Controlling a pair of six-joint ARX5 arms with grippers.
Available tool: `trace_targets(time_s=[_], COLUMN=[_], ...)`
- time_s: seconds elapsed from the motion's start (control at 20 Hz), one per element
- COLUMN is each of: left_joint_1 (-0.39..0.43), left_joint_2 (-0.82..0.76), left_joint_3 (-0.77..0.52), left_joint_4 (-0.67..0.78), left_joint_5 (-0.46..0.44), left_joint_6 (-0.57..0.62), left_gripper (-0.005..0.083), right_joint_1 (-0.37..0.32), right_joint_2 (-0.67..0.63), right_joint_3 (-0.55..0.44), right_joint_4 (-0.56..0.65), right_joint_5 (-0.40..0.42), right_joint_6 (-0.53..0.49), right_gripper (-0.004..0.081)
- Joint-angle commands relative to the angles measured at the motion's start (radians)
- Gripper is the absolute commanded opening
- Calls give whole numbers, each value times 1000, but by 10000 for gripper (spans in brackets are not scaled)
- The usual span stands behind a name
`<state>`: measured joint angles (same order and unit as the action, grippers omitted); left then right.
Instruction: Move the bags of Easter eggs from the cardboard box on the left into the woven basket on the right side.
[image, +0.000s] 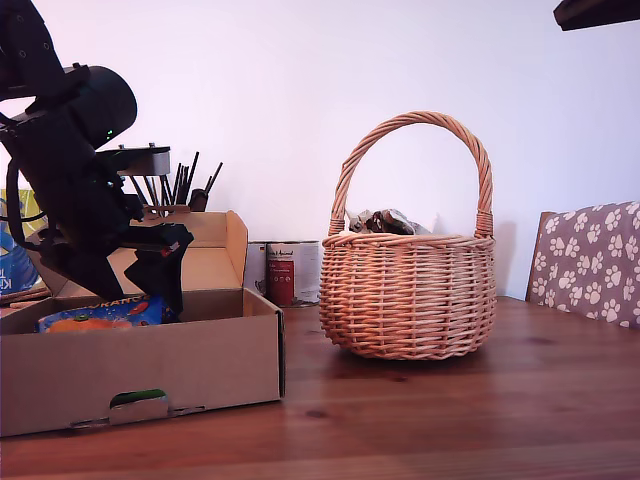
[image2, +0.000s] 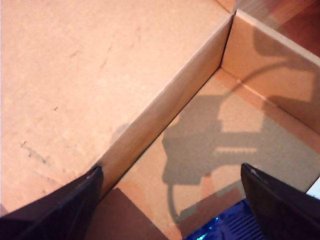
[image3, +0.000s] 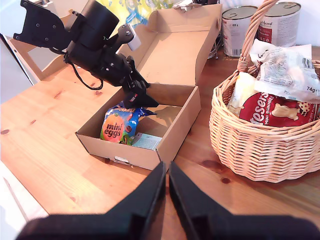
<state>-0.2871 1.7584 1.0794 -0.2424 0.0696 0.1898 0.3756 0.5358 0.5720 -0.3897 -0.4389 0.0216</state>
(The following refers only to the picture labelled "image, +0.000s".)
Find blue yellow package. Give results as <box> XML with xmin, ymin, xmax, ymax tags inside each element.
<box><xmin>0</xmin><ymin>188</ymin><xmax>44</xmax><ymax>296</ymax></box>

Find woven wicker basket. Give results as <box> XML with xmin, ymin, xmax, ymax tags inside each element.
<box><xmin>318</xmin><ymin>110</ymin><xmax>498</xmax><ymax>361</ymax></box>

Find blue Easter egg bag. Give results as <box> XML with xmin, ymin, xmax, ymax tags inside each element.
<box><xmin>34</xmin><ymin>293</ymin><xmax>179</xmax><ymax>335</ymax></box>

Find grey paw print cloth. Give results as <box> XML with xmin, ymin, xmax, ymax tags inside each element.
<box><xmin>529</xmin><ymin>200</ymin><xmax>640</xmax><ymax>329</ymax></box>

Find brown cardboard box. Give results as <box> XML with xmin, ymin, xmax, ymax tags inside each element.
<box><xmin>0</xmin><ymin>209</ymin><xmax>287</xmax><ymax>439</ymax></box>

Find light wooden stick holder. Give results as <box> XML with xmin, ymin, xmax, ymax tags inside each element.
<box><xmin>142</xmin><ymin>202</ymin><xmax>194</xmax><ymax>217</ymax></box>

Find brown stick bundle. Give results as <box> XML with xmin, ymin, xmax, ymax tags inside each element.
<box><xmin>0</xmin><ymin>284</ymin><xmax>51</xmax><ymax>307</ymax></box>

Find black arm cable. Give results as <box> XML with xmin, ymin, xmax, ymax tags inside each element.
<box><xmin>3</xmin><ymin>159</ymin><xmax>51</xmax><ymax>251</ymax></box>

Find silvery brown bag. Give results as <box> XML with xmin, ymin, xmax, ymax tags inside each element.
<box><xmin>344</xmin><ymin>207</ymin><xmax>436</xmax><ymax>236</ymax></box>

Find red label tin can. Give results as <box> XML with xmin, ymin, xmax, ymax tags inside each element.
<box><xmin>265</xmin><ymin>241</ymin><xmax>321</xmax><ymax>308</ymax></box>

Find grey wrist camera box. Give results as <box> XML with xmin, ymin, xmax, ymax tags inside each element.
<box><xmin>102</xmin><ymin>143</ymin><xmax>172</xmax><ymax>177</ymax></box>

